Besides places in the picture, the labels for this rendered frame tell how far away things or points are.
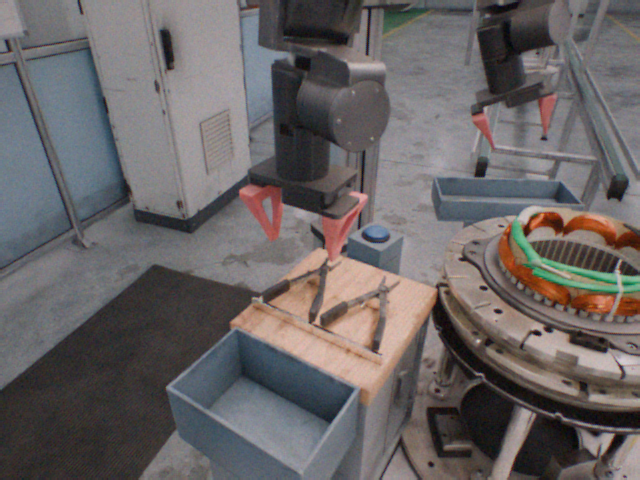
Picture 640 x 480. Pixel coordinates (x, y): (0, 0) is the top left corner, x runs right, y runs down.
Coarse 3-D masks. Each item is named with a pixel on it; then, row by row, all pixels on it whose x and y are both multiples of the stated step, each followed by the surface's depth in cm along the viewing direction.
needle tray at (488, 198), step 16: (432, 192) 90; (448, 192) 91; (464, 192) 91; (480, 192) 90; (496, 192) 90; (512, 192) 90; (528, 192) 89; (544, 192) 89; (560, 192) 87; (448, 208) 82; (464, 208) 81; (480, 208) 81; (496, 208) 81; (512, 208) 80; (576, 208) 79; (464, 224) 92
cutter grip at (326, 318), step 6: (336, 306) 51; (342, 306) 51; (324, 312) 50; (330, 312) 50; (336, 312) 51; (342, 312) 52; (324, 318) 50; (330, 318) 51; (336, 318) 51; (324, 324) 50
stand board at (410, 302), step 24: (312, 264) 64; (360, 264) 64; (312, 288) 59; (336, 288) 59; (360, 288) 59; (408, 288) 59; (432, 288) 59; (264, 312) 55; (360, 312) 55; (408, 312) 55; (264, 336) 51; (288, 336) 51; (312, 336) 51; (360, 336) 51; (384, 336) 51; (408, 336) 52; (312, 360) 48; (336, 360) 48; (360, 360) 48; (384, 360) 48; (360, 384) 46
